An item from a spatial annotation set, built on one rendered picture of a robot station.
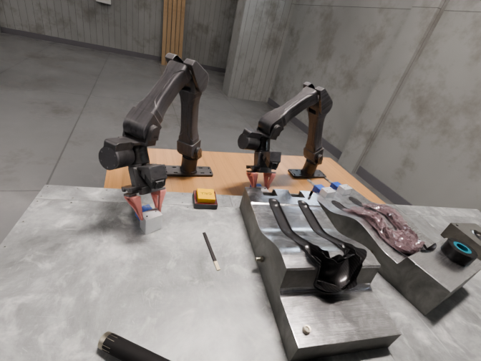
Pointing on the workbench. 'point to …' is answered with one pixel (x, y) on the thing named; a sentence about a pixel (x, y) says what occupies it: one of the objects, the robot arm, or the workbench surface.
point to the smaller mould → (467, 236)
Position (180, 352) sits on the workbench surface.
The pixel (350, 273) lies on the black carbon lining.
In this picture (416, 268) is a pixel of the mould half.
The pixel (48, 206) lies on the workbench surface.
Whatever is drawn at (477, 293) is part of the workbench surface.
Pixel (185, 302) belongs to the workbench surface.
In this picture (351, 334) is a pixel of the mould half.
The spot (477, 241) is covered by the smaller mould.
